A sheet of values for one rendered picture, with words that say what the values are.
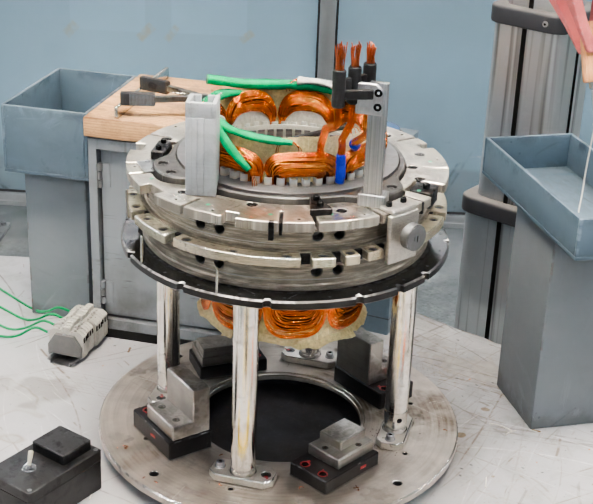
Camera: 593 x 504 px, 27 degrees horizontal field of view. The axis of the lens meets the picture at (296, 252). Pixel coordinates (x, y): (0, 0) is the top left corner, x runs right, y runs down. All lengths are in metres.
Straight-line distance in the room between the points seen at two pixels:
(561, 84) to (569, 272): 0.33
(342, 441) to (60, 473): 0.28
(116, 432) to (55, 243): 0.33
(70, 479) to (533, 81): 0.75
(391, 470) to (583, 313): 0.27
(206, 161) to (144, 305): 0.44
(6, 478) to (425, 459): 0.42
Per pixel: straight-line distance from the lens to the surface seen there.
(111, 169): 1.50
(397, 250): 1.15
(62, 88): 1.67
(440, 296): 3.51
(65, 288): 1.61
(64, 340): 1.52
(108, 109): 1.50
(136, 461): 1.30
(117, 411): 1.39
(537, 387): 1.41
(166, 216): 1.18
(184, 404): 1.30
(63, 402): 1.45
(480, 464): 1.36
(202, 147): 1.14
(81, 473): 1.27
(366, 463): 1.29
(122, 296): 1.56
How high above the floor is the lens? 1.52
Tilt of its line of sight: 24 degrees down
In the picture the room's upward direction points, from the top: 2 degrees clockwise
